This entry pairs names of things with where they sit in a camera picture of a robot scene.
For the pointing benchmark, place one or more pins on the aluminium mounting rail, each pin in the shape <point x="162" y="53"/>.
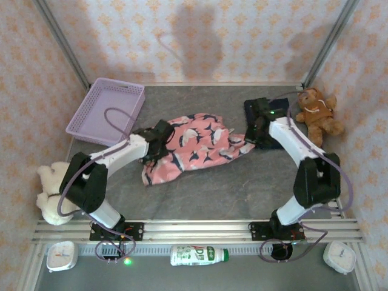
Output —
<point x="197" y="230"/>

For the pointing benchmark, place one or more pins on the aluminium frame post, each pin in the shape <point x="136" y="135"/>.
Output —
<point x="330" y="42"/>
<point x="60" y="42"/>

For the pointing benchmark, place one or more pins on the navy blue garment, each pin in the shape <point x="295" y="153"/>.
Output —
<point x="280" y="104"/>

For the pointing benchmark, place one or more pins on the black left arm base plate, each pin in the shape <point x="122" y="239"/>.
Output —
<point x="136" y="231"/>

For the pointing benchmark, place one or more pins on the pink patterned garment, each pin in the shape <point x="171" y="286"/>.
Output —
<point x="197" y="145"/>

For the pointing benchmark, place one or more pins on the white and green drink bottle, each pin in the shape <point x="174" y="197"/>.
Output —
<point x="194" y="256"/>

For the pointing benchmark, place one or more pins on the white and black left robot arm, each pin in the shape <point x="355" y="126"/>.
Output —
<point x="121" y="151"/>

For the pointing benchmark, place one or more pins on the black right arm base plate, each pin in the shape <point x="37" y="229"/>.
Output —
<point x="257" y="231"/>

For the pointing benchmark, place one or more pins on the white clock with purple hands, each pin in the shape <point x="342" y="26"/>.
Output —
<point x="339" y="257"/>

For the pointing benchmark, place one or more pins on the brown teddy bear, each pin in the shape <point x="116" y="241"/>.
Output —
<point x="318" y="115"/>

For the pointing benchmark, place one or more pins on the purple plastic basket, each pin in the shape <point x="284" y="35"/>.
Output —
<point x="106" y="115"/>

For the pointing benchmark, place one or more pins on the white clock with orange hands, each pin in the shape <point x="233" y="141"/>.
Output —
<point x="60" y="256"/>

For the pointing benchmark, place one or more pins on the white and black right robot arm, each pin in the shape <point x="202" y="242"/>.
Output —
<point x="288" y="139"/>

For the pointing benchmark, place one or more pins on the white plush toy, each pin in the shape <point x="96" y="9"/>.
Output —
<point x="48" y="209"/>

